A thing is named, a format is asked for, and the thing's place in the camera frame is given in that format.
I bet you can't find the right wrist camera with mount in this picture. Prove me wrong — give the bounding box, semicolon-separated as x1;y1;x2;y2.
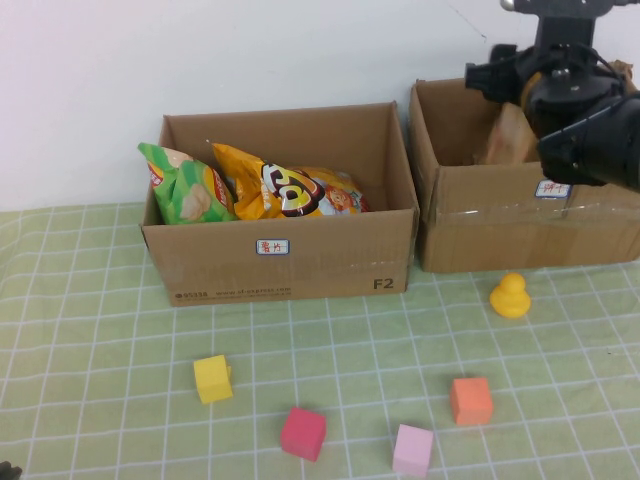
502;0;640;51

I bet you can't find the yellow-orange chip bag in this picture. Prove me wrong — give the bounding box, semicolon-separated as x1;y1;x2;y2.
207;140;372;221

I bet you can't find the cardboard box with F2 print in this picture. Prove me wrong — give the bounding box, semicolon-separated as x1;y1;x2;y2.
138;101;420;307

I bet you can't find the orange foam cube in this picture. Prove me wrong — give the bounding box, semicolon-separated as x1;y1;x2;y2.
448;377;495;427

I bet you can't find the green Lay's chip bag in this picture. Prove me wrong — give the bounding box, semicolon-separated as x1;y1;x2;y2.
137;141;239;225

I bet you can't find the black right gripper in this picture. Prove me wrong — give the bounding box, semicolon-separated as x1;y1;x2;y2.
464;43;626;134

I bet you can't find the yellow rubber duck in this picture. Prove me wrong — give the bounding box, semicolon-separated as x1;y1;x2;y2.
488;272;532;320

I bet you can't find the yellow foam cube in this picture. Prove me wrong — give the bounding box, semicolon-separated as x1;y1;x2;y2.
193;354;234;405

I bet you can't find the taped cardboard box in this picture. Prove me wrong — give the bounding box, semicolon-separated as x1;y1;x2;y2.
407;60;640;274

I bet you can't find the white label on F2 box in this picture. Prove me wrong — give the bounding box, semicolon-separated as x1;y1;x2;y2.
255;238;291;257

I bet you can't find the red foam cube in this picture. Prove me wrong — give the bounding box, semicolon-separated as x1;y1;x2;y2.
279;406;327;461

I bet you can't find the green checked tablecloth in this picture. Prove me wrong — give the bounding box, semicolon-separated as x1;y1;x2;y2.
0;202;640;480

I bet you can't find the pink foam cube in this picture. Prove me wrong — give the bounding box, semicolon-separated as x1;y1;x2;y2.
392;424;435;479

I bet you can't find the white label on taped box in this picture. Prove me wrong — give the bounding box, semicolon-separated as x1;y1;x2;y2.
534;179;572;200

